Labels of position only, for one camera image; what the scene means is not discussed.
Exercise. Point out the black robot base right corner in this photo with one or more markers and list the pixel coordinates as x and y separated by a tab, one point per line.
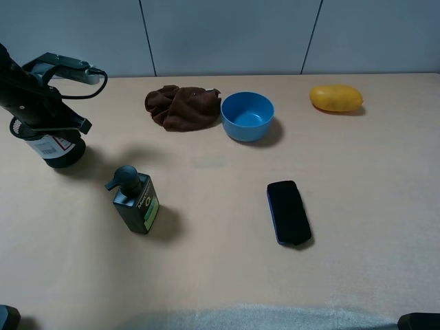
419	321

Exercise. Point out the dark green pump bottle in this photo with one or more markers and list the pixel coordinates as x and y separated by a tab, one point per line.
135	200

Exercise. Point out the blue plastic bowl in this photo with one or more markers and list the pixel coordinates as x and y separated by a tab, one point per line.
246	116

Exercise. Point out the brown crumpled cloth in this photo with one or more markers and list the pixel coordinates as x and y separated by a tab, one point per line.
184	109

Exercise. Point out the black whiteboard eraser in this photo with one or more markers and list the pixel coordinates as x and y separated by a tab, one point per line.
288	213

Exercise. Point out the black robot base left corner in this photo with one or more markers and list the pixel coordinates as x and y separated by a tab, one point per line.
9	318

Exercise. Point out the black mesh pen holder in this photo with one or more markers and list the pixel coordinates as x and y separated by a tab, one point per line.
56	151

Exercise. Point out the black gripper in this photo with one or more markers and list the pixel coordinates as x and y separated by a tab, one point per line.
36	104

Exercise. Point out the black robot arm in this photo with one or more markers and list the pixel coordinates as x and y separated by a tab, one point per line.
3	65

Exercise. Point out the yellow mango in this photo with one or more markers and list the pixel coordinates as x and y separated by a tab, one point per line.
336	98

